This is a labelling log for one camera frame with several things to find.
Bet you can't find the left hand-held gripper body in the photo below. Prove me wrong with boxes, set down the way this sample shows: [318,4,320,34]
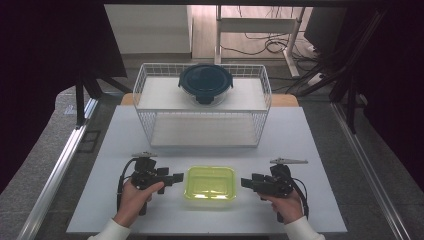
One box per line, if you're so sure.
[129,151,165,217]

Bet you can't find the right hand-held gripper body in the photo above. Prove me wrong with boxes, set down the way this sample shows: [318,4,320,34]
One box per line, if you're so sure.
[258,157,309,224]

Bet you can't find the green rectangular food container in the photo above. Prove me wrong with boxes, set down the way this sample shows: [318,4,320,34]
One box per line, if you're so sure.
[183,165,237,202]

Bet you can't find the white wire two-tier rack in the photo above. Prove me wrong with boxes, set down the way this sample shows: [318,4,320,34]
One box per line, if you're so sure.
[132,62,273,149]

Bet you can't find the round dark blue lidded container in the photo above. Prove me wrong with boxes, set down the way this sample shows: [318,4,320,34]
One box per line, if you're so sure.
[177,63,235,107]

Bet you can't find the person's right hand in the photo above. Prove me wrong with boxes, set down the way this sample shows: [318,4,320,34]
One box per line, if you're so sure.
[257,189,307,225]

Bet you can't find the person's left hand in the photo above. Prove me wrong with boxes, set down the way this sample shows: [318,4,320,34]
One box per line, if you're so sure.
[112,181,165,229]

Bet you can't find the wooden table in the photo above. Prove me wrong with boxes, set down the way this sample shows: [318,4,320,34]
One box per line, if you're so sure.
[119,93,300,108]

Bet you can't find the black metal stand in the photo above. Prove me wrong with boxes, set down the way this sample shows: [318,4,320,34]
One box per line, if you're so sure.
[328,9,389,135]
[74,65,133,131]

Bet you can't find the white power strip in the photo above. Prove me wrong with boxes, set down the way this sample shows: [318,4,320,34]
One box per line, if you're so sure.
[306,72,325,87]

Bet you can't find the white cabinet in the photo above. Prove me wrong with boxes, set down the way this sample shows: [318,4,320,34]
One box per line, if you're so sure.
[103,4,194,56]

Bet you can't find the black curtain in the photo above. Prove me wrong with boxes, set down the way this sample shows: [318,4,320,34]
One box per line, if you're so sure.
[0,0,128,195]
[346,0,424,192]

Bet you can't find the left hand-held gripper black cable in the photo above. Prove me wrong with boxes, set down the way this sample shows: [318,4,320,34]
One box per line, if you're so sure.
[116,157,138,213]

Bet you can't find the hand-held gripper black cable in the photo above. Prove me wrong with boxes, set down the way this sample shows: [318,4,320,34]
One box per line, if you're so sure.
[116,157,138,213]
[291,177,310,220]

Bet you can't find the right hand-held gripper black cable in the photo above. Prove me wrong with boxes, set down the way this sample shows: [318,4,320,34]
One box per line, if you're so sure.
[291,177,310,220]

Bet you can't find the black square bracket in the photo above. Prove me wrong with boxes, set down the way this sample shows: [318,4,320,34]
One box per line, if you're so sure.
[77,129,102,155]

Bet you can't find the aluminium rail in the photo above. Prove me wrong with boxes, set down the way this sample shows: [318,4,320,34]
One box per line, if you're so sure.
[330,101,412,240]
[16,97,100,240]

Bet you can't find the black floor cables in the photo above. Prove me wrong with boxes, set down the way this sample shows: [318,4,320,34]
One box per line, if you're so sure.
[220,5,322,62]

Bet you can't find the white metal desk frame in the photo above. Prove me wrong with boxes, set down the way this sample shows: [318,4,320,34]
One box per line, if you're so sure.
[214,4,307,79]

